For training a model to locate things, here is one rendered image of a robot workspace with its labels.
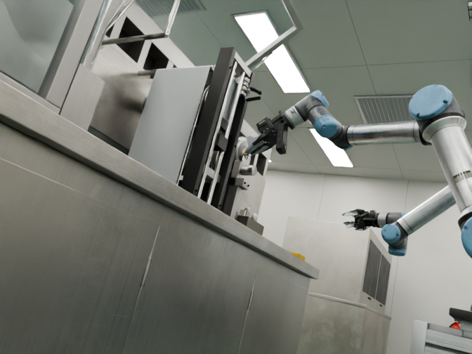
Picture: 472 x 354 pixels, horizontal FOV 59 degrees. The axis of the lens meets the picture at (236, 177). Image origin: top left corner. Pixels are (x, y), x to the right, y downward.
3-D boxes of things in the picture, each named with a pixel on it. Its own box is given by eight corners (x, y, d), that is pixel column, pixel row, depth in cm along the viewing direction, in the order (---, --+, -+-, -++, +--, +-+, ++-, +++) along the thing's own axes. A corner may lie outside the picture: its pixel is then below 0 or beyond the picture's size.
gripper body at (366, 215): (350, 215, 199) (374, 215, 190) (359, 210, 205) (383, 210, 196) (353, 230, 200) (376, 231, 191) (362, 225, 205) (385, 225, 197)
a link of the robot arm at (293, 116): (306, 125, 159) (299, 115, 152) (296, 132, 160) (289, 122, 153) (297, 112, 163) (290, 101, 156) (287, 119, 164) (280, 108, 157)
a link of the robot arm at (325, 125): (348, 132, 150) (334, 114, 157) (332, 118, 143) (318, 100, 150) (331, 147, 153) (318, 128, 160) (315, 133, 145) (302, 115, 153)
